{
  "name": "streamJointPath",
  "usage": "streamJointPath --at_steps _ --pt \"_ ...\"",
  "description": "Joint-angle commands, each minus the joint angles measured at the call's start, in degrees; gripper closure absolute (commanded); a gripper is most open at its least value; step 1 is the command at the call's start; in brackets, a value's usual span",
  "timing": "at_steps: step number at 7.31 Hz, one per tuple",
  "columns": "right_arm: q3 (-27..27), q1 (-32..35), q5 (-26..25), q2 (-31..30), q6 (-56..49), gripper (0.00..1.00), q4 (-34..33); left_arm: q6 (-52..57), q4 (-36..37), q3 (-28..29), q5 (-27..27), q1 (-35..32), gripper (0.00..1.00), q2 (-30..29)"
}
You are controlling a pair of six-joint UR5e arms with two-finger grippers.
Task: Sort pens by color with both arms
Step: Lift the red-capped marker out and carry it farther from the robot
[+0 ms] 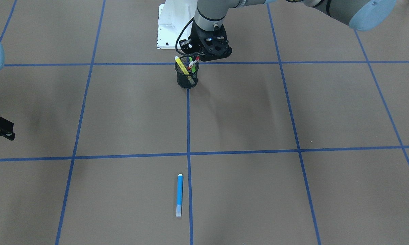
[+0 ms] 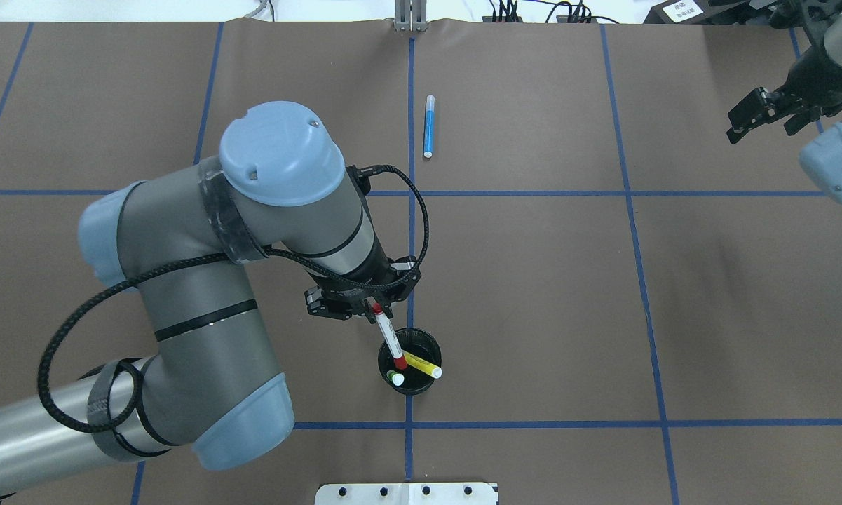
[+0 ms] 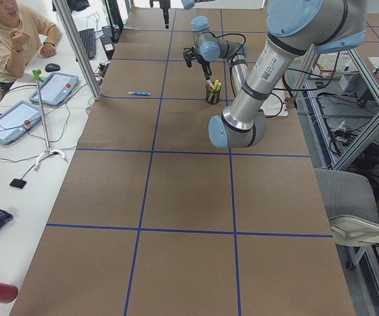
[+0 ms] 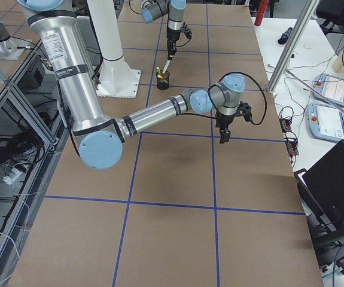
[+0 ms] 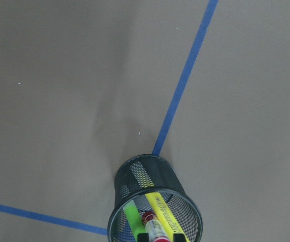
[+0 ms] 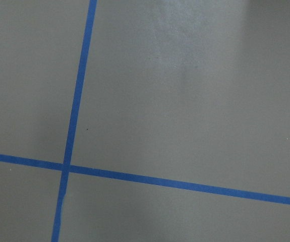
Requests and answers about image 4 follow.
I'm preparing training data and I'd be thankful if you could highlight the aluminium frame post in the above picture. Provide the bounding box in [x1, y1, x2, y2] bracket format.
[266, 0, 319, 93]

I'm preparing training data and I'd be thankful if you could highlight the far blue teach pendant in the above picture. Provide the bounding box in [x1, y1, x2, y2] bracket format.
[314, 73, 344, 107]

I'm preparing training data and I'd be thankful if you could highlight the blue teach pendant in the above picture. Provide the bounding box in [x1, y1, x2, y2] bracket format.
[314, 73, 344, 107]
[307, 103, 344, 142]

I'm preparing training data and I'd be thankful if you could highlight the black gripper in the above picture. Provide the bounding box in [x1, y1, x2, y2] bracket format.
[215, 113, 236, 144]
[167, 28, 181, 60]

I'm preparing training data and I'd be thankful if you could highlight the black cable bundle floor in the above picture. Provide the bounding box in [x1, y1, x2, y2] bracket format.
[0, 132, 45, 185]

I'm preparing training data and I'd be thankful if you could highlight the folded dark blue umbrella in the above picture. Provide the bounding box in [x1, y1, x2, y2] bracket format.
[277, 27, 293, 45]

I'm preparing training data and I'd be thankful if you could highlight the near blue teach pendant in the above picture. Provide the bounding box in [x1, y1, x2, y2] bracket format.
[307, 103, 344, 142]

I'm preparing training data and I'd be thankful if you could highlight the black laptop computer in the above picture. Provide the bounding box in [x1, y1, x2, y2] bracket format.
[294, 140, 344, 248]

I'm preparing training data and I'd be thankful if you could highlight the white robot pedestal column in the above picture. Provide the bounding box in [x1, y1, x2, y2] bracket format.
[87, 0, 141, 98]

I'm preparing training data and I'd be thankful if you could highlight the red capped white marker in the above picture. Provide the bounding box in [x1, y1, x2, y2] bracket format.
[162, 60, 171, 74]

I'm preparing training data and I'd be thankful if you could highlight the black mesh pen cup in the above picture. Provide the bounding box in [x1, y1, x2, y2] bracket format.
[156, 71, 170, 90]

